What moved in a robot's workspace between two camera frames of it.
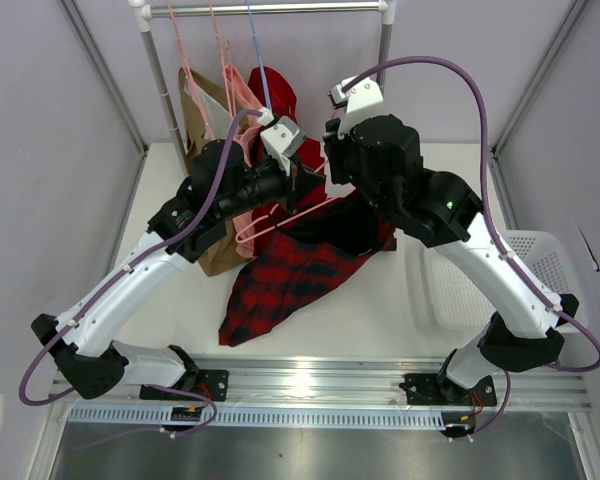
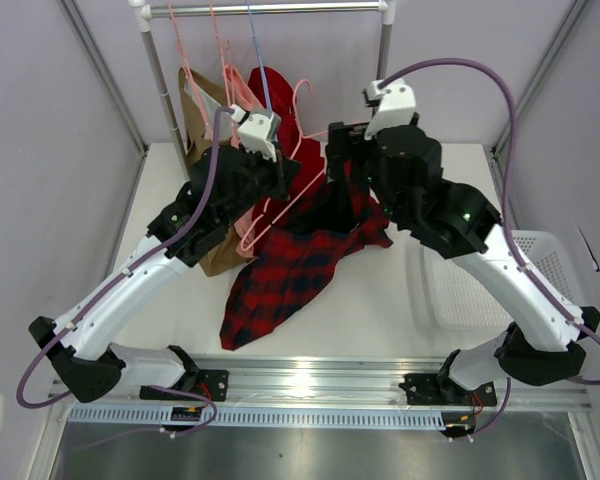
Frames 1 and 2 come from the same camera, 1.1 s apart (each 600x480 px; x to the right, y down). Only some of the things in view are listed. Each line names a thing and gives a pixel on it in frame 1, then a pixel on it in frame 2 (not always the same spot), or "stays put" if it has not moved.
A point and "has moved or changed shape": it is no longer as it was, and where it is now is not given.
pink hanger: [281, 224] → [302, 137]
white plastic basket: [456, 302] stays put
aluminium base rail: [343, 383] stays put
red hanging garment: [282, 101] stays put
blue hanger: [259, 55] stays put
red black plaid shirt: [284, 274] has moved or changed shape
